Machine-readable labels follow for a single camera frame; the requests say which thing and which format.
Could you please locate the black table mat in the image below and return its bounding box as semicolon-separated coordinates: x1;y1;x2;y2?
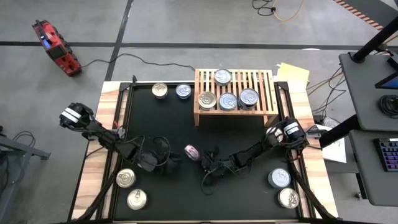
112;84;301;221

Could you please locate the grey desk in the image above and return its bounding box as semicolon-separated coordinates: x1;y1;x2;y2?
338;51;398;132
348;129;398;208

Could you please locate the white paper sheet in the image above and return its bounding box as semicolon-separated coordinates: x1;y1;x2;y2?
320;124;348;164

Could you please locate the black backlit keyboard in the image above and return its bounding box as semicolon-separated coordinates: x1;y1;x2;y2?
374;138;398;172

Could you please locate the wooden slatted shelf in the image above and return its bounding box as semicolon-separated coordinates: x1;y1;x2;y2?
193;68;280;127

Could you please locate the light blue tuna can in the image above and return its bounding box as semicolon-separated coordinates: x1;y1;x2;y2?
218;91;238;112

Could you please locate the pink and blue label can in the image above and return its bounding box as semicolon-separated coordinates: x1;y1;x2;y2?
151;82;169;100

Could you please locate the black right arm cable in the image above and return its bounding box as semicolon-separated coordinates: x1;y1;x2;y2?
200;167;246;197

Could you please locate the black cable bundle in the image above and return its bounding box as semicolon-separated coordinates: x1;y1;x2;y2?
306;67;348;116

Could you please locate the blue Wild Planet can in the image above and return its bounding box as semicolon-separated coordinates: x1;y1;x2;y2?
267;167;292;189

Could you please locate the black stand pole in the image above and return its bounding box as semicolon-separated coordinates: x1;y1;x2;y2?
318;113;358;149
351;15;398;65

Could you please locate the dark blue albacore tuna can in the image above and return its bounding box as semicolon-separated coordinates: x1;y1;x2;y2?
238;88;261;111

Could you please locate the silver-lid tuna can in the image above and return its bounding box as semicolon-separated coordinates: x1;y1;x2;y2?
213;68;233;87

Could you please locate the red label can with barcode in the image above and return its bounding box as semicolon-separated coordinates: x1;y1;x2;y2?
116;168;137;189

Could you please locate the grey metal stand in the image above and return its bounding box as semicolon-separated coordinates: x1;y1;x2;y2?
0;126;51;218

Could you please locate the black looped floor cable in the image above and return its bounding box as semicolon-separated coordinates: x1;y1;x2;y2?
251;0;277;17

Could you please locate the black metal table frame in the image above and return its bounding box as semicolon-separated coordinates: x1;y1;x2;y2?
70;74;338;224

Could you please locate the teal white label can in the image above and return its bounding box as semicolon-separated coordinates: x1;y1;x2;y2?
175;83;193;100

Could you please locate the yellow floor cable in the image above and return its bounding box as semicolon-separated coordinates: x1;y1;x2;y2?
272;0;305;22

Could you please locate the dark tablet screen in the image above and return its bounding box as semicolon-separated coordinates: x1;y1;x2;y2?
374;55;398;91

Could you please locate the coiled black cable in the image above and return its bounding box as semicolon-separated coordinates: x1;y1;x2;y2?
378;94;398;119

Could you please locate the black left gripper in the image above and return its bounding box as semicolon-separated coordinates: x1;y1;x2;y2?
154;150;185;176

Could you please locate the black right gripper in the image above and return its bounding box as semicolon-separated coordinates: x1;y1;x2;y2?
198;146;233;175

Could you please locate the yellow paper folder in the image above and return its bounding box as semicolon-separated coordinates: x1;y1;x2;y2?
276;62;311;88

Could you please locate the gold-lid can bottom left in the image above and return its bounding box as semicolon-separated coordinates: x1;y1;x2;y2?
126;189;148;210

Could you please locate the gold-lid can white label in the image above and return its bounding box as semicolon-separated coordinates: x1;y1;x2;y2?
198;91;218;111

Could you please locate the orange black striped strip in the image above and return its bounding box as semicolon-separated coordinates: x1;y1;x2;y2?
334;0;385;31

